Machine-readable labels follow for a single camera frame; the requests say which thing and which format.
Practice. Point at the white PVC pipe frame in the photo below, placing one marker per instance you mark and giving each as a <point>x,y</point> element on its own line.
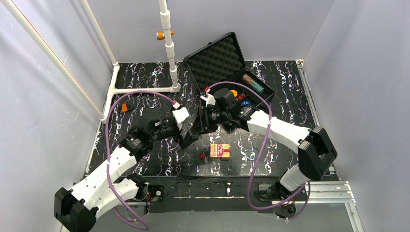
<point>103,114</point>

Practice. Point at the orange hex key set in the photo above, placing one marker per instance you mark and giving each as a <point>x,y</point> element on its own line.
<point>125,107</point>

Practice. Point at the red dice in case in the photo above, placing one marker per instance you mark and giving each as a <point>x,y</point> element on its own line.
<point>241,96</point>

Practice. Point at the red playing card box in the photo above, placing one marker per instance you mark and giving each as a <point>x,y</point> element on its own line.
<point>219,151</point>

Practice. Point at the orange clamp on pipe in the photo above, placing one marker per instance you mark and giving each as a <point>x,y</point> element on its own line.
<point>160,35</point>

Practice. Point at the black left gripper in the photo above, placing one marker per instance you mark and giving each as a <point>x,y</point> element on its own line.
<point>184,133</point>

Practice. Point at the brown teal chip stack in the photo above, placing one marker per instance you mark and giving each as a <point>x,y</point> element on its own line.
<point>252,83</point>

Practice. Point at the clear plastic disc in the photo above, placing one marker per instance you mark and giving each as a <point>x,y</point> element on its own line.
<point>251,153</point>

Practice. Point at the orange dealer button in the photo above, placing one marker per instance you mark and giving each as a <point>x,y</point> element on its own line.
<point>234,92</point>

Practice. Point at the black foam-lined poker case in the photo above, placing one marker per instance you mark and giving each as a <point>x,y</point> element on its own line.
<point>221,64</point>

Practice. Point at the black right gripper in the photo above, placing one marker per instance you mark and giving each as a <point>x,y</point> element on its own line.
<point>206,119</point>

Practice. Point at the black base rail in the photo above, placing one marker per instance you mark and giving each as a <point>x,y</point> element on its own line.
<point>205,193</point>

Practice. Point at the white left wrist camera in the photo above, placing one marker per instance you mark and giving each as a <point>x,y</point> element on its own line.
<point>180,114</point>

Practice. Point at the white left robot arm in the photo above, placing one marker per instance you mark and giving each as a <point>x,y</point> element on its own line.
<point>79,207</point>

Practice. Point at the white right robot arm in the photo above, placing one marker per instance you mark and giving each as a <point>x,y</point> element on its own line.
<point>315,150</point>

